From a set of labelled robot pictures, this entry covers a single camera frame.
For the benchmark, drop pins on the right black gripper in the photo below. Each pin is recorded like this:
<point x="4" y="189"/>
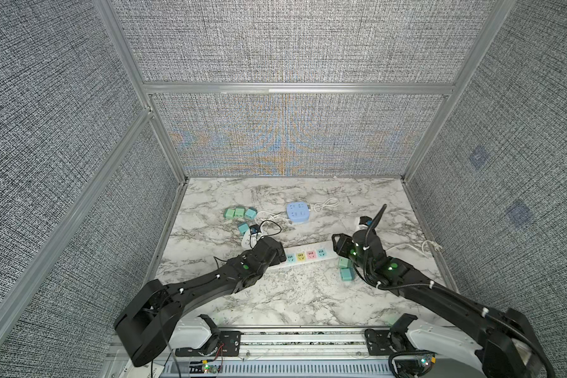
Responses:
<point x="343" y="243"/>

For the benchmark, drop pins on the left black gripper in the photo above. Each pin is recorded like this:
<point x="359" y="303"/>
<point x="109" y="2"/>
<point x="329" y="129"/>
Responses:
<point x="282" y="257"/>

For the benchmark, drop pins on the green plug cube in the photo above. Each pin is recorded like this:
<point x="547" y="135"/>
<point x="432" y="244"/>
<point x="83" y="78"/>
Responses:
<point x="230" y="214"/>
<point x="239" y="212"/>
<point x="344" y="263"/>

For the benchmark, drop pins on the long white power strip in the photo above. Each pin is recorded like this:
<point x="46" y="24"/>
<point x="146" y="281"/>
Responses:
<point x="306" y="254"/>

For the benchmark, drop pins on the teal plug cube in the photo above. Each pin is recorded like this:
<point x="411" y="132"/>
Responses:
<point x="243" y="228"/>
<point x="250" y="214"/>
<point x="347" y="274"/>

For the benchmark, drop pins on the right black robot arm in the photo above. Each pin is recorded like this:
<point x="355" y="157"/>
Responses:
<point x="499" y="344"/>

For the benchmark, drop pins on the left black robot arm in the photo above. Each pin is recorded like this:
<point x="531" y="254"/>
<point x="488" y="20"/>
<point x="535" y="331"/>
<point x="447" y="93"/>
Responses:
<point x="147" y="323"/>

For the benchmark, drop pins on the blue square power strip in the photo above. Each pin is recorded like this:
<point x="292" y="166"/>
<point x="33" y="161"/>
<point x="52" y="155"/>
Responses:
<point x="298" y="212"/>

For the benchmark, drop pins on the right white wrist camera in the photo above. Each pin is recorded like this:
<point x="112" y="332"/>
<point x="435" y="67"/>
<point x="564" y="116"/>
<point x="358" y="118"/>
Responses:
<point x="364" y="222"/>

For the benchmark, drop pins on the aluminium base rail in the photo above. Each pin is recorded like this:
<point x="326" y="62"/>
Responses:
<point x="246" y="351"/>

